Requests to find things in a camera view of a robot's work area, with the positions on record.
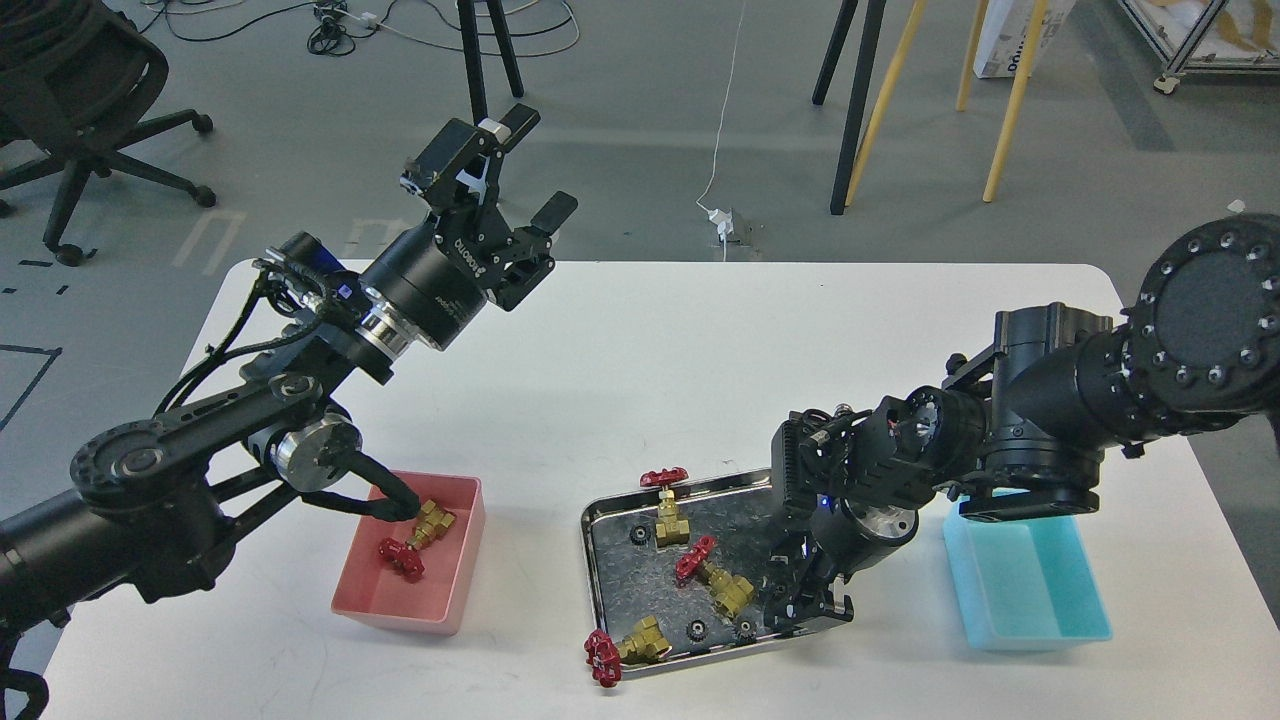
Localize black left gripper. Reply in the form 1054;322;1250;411
361;102;579;351

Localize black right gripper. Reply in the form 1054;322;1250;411
758;495;919;635

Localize brass valve red handle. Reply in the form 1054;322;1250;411
378;500;457;583
639;466;691;548
582;615;672;688
675;536;755;620

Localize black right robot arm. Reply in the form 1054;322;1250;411
762;213;1279;635

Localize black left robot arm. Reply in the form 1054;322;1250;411
1;104;577;719

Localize black gear bottom right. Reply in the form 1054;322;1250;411
733;618;756;646

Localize black gear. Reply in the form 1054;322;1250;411
628;524;652;546
685;618;709;643
733;618;756;646

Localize black gear bottom middle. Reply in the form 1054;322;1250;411
685;618;709;643

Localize black gear top left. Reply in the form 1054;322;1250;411
628;524;652;546

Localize light blue plastic box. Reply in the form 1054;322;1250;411
942;509;1114;652

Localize pink plastic box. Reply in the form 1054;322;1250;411
330;471;485;635

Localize white cardboard box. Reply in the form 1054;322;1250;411
972;0;1076;79

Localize shiny metal tray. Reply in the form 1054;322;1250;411
581;468;815;679

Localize black stand legs left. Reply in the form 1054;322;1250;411
456;1;525;126

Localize black stand legs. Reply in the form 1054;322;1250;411
456;1;525;126
812;1;887;215

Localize black stand legs right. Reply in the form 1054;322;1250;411
812;1;887;215

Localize black office chair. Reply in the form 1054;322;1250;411
1;1;216;266

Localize yellow wooden legs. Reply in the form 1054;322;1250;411
846;0;1051;208

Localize brass valve top red handle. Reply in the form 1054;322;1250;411
639;466;691;548

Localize black floor cables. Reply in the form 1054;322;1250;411
110;0;582;59

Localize brass valve bottom red handle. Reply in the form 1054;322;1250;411
582;615;672;688

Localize white cable with plug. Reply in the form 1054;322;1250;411
698;0;751;263

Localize aluminium frame cart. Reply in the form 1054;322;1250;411
1117;1;1279;96

